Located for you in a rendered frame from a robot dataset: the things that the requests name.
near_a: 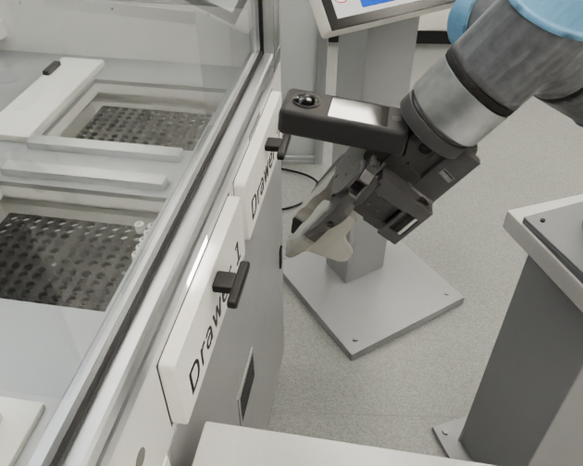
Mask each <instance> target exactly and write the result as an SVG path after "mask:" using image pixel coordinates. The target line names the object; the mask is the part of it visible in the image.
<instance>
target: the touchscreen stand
mask: <svg viewBox="0 0 583 466"><path fill-rule="evenodd" d="M419 19H420V16H418V17H414V18H408V19H404V20H400V21H395V22H392V23H388V24H384V25H380V26H377V27H373V28H369V29H364V30H360V31H354V32H350V33H346V34H343V35H339V45H338V62H337V78H336V96H340V97H344V98H349V99H355V100H359V101H364V102H370V103H374V104H384V105H388V106H393V107H399V108H400V102H401V100H402V99H403V98H404V97H405V96H406V95H407V93H409V87H410V80H411V75H412V68H413V62H414V55H415V49H416V37H417V31H418V24H419ZM349 147H350V146H346V145H341V144H337V143H333V146H332V163H331V165H333V163H334V162H335V161H336V160H337V159H338V158H339V157H340V156H341V155H342V154H343V153H345V152H346V151H347V150H348V148H349ZM353 211H354V210H353ZM354 213H355V215H356V216H357V221H356V222H355V224H354V227H353V228H352V229H351V230H350V231H349V232H348V233H347V235H346V238H347V240H348V242H349V243H350V245H351V247H352V249H353V251H354V253H353V255H352V257H351V258H350V259H349V260H347V261H345V262H336V261H334V260H331V259H329V258H327V257H324V256H321V255H318V254H316V253H313V252H310V251H303V252H302V253H300V254H298V255H297V256H294V257H292V258H289V257H287V256H286V255H285V250H284V251H282V272H283V279H284V280H285V282H286V283H287V284H288V285H289V286H290V288H291V289H292V290H293V292H294V293H295V294H296V295H297V296H298V298H299V299H300V300H301V301H302V302H303V304H304V305H305V306H306V308H307V309H308V310H309V311H310V312H311V314H312V315H314V317H315V318H316V319H317V320H318V322H319V323H320V324H321V325H322V326H323V327H324V329H325V330H326V331H327V332H328V333H329V335H330V336H331V337H332V339H333V340H334V341H335V342H336V343H337V345H338V346H339V347H340V348H341V350H342V351H343V352H344V353H345V355H346V356H347V357H348V358H349V359H350V361H353V360H355V359H356V358H358V357H360V356H362V355H364V354H366V353H368V352H370V351H371V350H374V349H376V348H378V347H380V346H381V345H383V344H385V343H387V342H389V341H391V340H393V339H395V338H397V337H399V336H401V335H403V334H404V333H406V332H408V331H410V330H412V329H414V328H416V327H418V326H420V325H422V324H424V323H426V322H428V321H429V320H431V319H433V318H435V317H437V316H439V315H441V314H443V313H446V312H448V311H449V310H451V309H452V308H454V307H456V306H458V305H460V304H462V303H463V300H464V296H462V295H461V294H460V293H459V292H458V291H457V290H456V289H455V288H453V287H452V286H451V285H450V284H449V283H448V282H447V281H445V280H444V279H443V278H442V277H441V276H440V275H439V274H437V273H436V272H435V271H434V270H433V269H432V268H431V267H430V266H428V265H427V264H426V263H425V262H424V261H423V260H422V259H420V258H419V257H418V256H417V255H416V254H415V253H414V252H413V251H411V250H410V249H409V248H408V247H407V246H406V245H405V244H403V243H402V242H401V241H399V242H398V243H397V244H395V245H394V244H393V243H391V242H390V241H388V240H387V239H385V238H383V237H382V236H381V235H380V234H379V233H378V230H377V229H376V228H374V227H373V226H371V225H370V224H368V223H367V222H366V221H365V220H363V217H362V216H361V215H360V214H358V213H357V212H354Z"/></svg>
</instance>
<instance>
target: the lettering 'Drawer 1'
mask: <svg viewBox="0 0 583 466"><path fill-rule="evenodd" d="M236 249H237V253H238V262H237V266H238V263H239V261H240V258H241V255H240V257H239V247H238V241H237V244H236V247H235V251H236ZM217 313H218V315H219V317H220V315H221V297H219V308H218V306H217V307H216V318H217ZM216 318H215V316H214V315H213V320H214V323H215V325H216V327H217V320H216ZM209 330H210V333H209V336H208V340H209V338H210V335H211V340H210V344H209V346H208V340H207V345H206V346H207V349H208V350H209V348H210V345H211V341H212V339H213V331H212V326H209V327H208V330H207V333H206V338H207V335H208V332H209ZM204 344H205V341H204V343H203V347H202V348H201V357H202V363H203V366H204V363H205V361H204V355H203V349H204ZM196 363H197V366H198V376H197V380H196V384H195V386H193V381H192V370H193V367H194V365H195V364H196ZM199 374H200V363H199V360H198V359H196V360H195V361H194V363H193V366H192V369H191V372H190V375H189V377H190V381H191V386H192V394H194V391H195V389H196V386H197V382H198V379H199Z"/></svg>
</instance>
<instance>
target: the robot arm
mask: <svg viewBox="0 0 583 466"><path fill-rule="evenodd" d="M447 34H448V39H449V41H450V42H451V44H452V46H451V47H450V48H449V49H448V50H447V51H446V52H445V54H444V55H443V56H442V57H441V58H440V59H439V60H438V61H437V62H436V63H435V64H434V65H433V66H432V67H431V68H430V69H429V70H428V71H427V72H426V73H425V74H424V75H423V76H422V77H421V78H420V79H419V80H418V81H417V82H416V83H415V85H414V88H413V89H412V90H411V91H410V92H409V93H407V95H406V96H405V97H404V98H403V99H402V100H401V102H400V108H399V107H393V106H388V105H384V104H374V103H370V102H364V101H359V100H355V99H349V98H344V97H340V96H334V95H329V94H324V93H319V92H310V91H305V90H300V89H294V88H292V89H289V90H288V92H287V94H286V96H285V99H284V101H283V104H282V106H281V108H280V110H279V122H278V129H279V132H281V133H284V134H289V135H293V136H298V137H303V138H307V139H313V140H318V141H326V142H331V143H337V144H341V145H346V146H350V147H349V148H348V150H347V151H346V152H345V153H343V154H342V155H341V156H340V157H339V158H338V159H337V160H336V161H335V162H334V163H333V165H332V166H331V167H330V168H329V169H328V171H327V172H326V173H325V174H324V175H323V177H322V178H321V179H320V180H319V181H318V182H317V184H316V185H315V187H314V188H313V189H312V191H311V192H310V193H309V194H308V196H307V197H306V198H305V200H304V201H303V203H302V204H301V206H300V207H299V209H298V210H297V212H296V213H295V214H294V216H293V217H292V223H291V233H293V234H292V235H290V236H289V237H288V239H287V243H286V250H285V255H286V256H287V257H289V258H292V257H294V256H297V255H298V254H300V253H302V252H303V251H310V252H313V253H316V254H318V255H321V256H324V257H327V258H329V259H331V260H334V261H336V262H345V261H347V260H349V259H350V258H351V257H352V255H353V253H354V251H353V249H352V247H351V245H350V243H349V242H348V240H347V238H346V235H347V233H348V232H349V231H350V230H351V229H352V228H353V227H354V224H355V222H356V221H357V216H356V215H355V213H354V212H357V213H358V214H360V215H361V216H362V217H363V220H365V221H366V222H367V223H368V224H370V225H371V226H373V227H374V228H376V229H377V230H378V233H379V234H380V235H381V236H382V237H383V238H385V239H387V240H388V241H390V242H391V243H393V244H394V245H395V244H397V243H398V242H399V241H400V240H402V239H403V238H404V237H406V236H407V235H408V234H409V233H411V232H412V231H413V230H414V229H415V228H417V227H418V226H419V225H421V224H422V223H423V222H424V221H426V220H427V219H428V218H429V217H431V216H432V215H433V208H432V204H433V203H434V202H435V201H436V200H438V199H439V197H440V196H442V195H443V194H444V193H445V192H446V191H448V190H449V189H450V188H451V187H453V186H454V185H455V184H456V183H458V182H459V181H460V180H461V179H462V178H464V177H465V176H466V175H468V174H469V173H470V172H471V171H472V170H474V169H475V168H476V167H477V166H479V165H480V159H479V158H478V156H477V151H478V142H480V141H481V140H482V139H483V138H484V137H486V136H487V135H488V134H489V133H490V132H492V131H493V130H494V129H495V128H496V127H498V126H499V125H500V124H501V123H502V122H503V121H504V120H505V119H506V118H507V117H509V116H510V115H511V114H512V113H513V112H514V111H515V110H517V109H518V108H519V107H520V106H521V105H523V104H524V103H525V102H526V101H527V100H529V99H530V98H531V97H532V96H534V97H535V98H537V99H539V100H541V101H542V102H544V103H545V104H547V105H549V106H550V107H552V108H554V109H556V110H557V111H559V112H561V113H562V114H564V115H566V116H567V117H570V118H571V119H573V120H574V122H575V123H576V124H577V125H579V126H580V127H581V128H583V0H455V2H454V3H453V6H452V8H451V10H450V13H449V16H448V20H447ZM353 210H354V211H353ZM414 219H417V221H416V222H415V223H414V224H412V225H411V226H410V227H409V228H407V229H406V230H405V231H404V232H403V233H402V234H401V235H400V234H398V232H400V231H401V230H402V229H403V228H404V227H406V226H407V225H408V224H410V223H411V222H412V221H413V220H414Z"/></svg>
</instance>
